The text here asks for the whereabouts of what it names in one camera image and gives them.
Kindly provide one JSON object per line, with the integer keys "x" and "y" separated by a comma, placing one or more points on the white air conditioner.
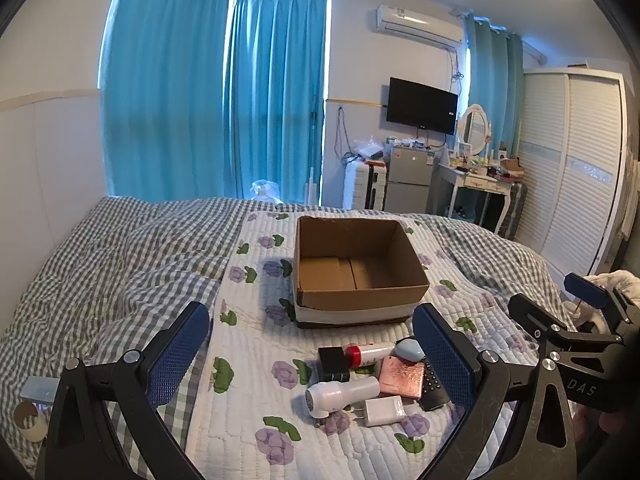
{"x": 417, "y": 24}

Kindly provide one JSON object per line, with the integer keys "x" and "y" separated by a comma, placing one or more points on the white charger plug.
{"x": 382, "y": 411}

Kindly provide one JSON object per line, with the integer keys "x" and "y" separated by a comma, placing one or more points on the white dressing table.
{"x": 475, "y": 182}

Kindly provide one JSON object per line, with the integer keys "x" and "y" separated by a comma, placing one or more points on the wide blue curtain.
{"x": 165, "y": 90}

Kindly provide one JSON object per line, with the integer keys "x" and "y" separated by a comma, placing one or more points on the floral white quilt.
{"x": 260, "y": 360}

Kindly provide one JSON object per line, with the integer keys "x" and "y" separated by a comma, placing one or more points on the light blue oval case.
{"x": 409, "y": 349}

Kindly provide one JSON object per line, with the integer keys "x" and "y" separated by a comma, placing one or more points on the black wall television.
{"x": 422, "y": 106}

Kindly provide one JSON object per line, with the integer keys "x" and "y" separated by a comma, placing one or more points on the copper pink square case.
{"x": 401, "y": 377}

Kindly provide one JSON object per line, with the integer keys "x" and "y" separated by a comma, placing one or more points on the cardboard tape roll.
{"x": 30, "y": 422}

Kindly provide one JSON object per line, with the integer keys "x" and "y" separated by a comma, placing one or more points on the silver small fridge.
{"x": 410, "y": 180}

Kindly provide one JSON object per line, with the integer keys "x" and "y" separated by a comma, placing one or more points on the person's right hand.
{"x": 607, "y": 422}

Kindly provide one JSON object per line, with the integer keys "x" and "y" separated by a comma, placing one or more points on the white oval mirror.
{"x": 473, "y": 127}

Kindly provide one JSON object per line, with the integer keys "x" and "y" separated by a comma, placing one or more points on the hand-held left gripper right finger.
{"x": 446, "y": 360}

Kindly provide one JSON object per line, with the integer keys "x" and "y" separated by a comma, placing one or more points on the white bottle with red band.
{"x": 369, "y": 354}

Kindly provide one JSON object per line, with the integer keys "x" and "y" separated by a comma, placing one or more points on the hanging white cloth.
{"x": 631, "y": 195}

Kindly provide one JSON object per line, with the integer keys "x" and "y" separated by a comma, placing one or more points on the white suitcase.
{"x": 362, "y": 186}

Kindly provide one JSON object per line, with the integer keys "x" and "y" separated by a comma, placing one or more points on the small grey box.
{"x": 40, "y": 389}

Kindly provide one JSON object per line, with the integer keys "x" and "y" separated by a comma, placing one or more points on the brown cardboard box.
{"x": 357, "y": 260}

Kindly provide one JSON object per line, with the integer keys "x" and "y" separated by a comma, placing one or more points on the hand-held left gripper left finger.
{"x": 176, "y": 360}

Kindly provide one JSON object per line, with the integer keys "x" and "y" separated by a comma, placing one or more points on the grey green suitcase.
{"x": 515, "y": 207}

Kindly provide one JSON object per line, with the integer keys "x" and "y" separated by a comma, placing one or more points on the narrow blue curtain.
{"x": 492, "y": 85}

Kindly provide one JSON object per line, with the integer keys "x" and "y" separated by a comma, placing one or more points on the black remote control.
{"x": 432, "y": 391}

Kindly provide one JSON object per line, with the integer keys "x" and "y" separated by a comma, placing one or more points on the white plastic bag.
{"x": 369, "y": 147}

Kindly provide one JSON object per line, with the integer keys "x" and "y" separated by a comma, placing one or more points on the clear plastic bag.
{"x": 266, "y": 191}

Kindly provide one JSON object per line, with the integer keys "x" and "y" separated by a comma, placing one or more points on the white louvred wardrobe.
{"x": 570, "y": 170}

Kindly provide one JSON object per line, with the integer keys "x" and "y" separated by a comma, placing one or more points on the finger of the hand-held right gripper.
{"x": 586, "y": 287}
{"x": 535, "y": 312}

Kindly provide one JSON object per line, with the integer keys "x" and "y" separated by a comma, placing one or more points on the white lint shaver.
{"x": 340, "y": 393}

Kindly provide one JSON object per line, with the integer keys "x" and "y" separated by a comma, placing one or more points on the black cube box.
{"x": 333, "y": 364}

